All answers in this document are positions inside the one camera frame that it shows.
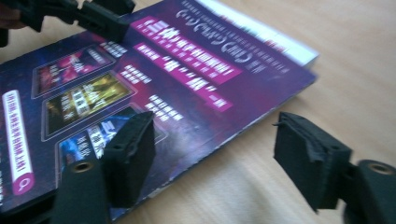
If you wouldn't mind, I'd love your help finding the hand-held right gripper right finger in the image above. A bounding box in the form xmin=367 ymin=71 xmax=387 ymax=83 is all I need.
xmin=274 ymin=111 xmax=353 ymax=213

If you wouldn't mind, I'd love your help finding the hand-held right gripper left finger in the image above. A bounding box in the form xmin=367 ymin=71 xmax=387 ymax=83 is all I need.
xmin=104 ymin=111 xmax=157 ymax=209

